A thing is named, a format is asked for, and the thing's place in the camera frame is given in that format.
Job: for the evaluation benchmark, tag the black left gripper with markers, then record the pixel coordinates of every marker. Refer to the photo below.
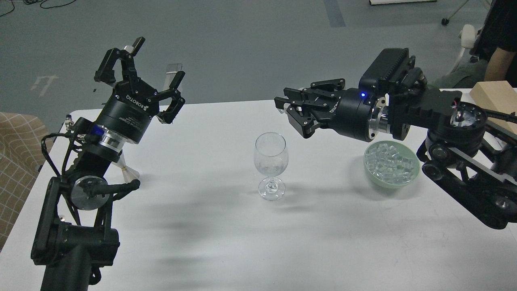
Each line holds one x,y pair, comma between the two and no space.
131,106

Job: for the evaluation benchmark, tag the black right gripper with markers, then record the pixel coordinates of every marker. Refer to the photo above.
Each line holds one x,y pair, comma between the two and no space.
326,105

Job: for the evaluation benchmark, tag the steel double jigger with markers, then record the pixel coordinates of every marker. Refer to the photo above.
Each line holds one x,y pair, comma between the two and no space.
128,174

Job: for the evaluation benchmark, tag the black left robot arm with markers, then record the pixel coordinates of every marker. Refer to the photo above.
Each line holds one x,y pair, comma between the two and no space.
74,238

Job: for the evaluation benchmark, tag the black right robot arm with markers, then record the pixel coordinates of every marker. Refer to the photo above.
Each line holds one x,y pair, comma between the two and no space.
466,154

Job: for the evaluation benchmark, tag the clear wine glass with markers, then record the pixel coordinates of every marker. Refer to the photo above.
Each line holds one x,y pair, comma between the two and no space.
271,158

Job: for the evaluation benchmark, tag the clear ice cubes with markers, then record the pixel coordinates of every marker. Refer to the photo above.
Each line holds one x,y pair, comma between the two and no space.
389,163

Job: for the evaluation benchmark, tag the green bowl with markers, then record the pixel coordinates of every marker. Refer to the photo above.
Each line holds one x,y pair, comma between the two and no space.
373,176

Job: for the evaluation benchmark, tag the tan checkered chair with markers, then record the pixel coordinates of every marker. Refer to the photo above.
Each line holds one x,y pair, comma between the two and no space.
20,162

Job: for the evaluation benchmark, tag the white office chair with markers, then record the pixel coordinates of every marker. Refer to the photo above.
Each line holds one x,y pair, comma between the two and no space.
467,35

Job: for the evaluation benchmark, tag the light wooden box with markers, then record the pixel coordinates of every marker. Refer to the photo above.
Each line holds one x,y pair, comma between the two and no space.
495,95

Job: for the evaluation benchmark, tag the person in dark clothes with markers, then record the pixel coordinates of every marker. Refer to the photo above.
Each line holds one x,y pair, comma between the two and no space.
496,49

